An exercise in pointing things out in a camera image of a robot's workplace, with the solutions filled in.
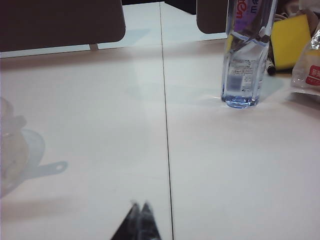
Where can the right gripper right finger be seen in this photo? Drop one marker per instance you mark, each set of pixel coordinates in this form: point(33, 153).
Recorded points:
point(148, 225)

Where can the large brown desk divider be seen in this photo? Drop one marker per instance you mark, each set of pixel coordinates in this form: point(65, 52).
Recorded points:
point(62, 22)

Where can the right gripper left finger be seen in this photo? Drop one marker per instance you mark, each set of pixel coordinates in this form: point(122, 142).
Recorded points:
point(130, 225)

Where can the clear plastic water bottle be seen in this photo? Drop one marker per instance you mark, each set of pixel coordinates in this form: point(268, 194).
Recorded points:
point(246, 75)

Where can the brown paper bag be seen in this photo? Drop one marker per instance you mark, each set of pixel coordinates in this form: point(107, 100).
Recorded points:
point(313, 15)

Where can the clear round plastic container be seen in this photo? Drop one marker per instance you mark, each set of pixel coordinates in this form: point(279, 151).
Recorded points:
point(11, 155)

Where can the black marker pen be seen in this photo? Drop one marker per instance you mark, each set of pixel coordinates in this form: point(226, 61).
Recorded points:
point(271, 70)

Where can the small brown desk divider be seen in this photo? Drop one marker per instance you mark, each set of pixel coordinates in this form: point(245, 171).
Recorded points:
point(210, 17)

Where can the yellow sponge block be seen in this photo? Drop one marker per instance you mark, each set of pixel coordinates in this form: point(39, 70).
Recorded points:
point(290, 42)

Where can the clear plastic bag red label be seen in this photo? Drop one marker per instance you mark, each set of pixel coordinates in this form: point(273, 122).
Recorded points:
point(307, 75)

